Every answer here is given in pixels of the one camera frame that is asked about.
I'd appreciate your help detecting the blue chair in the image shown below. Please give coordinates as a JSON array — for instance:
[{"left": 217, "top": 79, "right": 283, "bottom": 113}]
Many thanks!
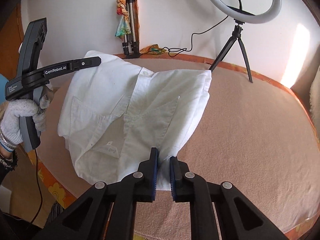
[{"left": 0, "top": 74, "right": 8, "bottom": 104}]

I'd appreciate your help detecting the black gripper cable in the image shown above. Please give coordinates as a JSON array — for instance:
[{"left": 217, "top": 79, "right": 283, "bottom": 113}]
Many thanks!
[{"left": 30, "top": 148, "right": 43, "bottom": 224}]

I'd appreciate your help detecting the wooden cabinet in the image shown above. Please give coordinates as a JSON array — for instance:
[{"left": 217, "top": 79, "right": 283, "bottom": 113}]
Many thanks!
[{"left": 0, "top": 3, "right": 24, "bottom": 80}]

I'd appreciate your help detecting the black ring light cable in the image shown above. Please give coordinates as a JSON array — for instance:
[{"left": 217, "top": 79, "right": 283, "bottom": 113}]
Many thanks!
[{"left": 139, "top": 0, "right": 256, "bottom": 58}]

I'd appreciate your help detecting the white long-sleeve shirt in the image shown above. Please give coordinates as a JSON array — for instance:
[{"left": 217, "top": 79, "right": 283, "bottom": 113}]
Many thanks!
[{"left": 57, "top": 50, "right": 212, "bottom": 190}]

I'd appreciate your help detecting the white gloved left hand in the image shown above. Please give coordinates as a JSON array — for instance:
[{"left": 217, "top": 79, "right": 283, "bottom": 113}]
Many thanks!
[{"left": 1, "top": 90, "right": 54, "bottom": 152}]

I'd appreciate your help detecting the white ring light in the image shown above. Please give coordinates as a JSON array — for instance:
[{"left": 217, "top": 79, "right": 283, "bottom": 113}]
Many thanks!
[{"left": 210, "top": 0, "right": 281, "bottom": 24}]

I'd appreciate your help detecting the beige fleece blanket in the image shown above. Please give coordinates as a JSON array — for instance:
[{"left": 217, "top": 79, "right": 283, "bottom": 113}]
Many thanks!
[{"left": 37, "top": 57, "right": 320, "bottom": 240}]

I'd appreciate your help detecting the colourful patterned scarf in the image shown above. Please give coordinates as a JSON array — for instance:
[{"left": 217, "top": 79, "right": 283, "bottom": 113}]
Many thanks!
[{"left": 115, "top": 0, "right": 167, "bottom": 56}]

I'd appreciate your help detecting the folded silver tripod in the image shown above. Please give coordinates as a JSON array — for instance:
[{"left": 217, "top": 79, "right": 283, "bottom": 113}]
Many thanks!
[{"left": 122, "top": 0, "right": 140, "bottom": 59}]

